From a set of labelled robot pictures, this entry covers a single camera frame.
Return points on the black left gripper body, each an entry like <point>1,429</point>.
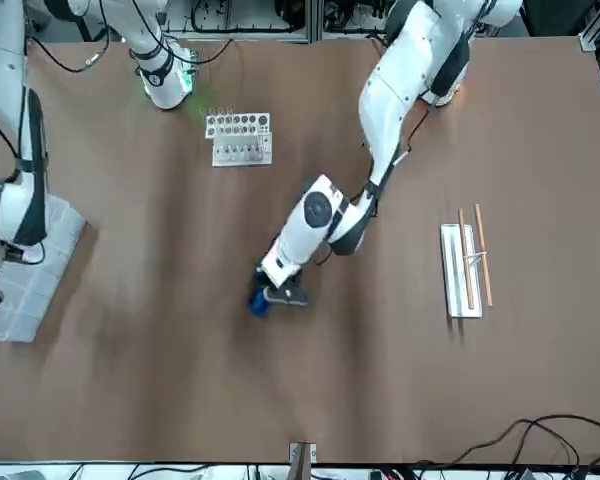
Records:
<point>290,294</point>

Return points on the blue rag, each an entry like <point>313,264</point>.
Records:
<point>257,302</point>

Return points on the clear plastic compartment box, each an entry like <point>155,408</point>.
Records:
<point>40,280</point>

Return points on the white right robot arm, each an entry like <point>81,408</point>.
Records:
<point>25,150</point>

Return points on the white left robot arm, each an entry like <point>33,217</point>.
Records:
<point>410,80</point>

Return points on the clear acrylic tube rack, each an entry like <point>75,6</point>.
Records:
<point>237,140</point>

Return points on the clear rack with wooden rods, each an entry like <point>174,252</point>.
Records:
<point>460,270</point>

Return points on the aluminium profile post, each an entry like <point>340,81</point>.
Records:
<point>301,460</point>

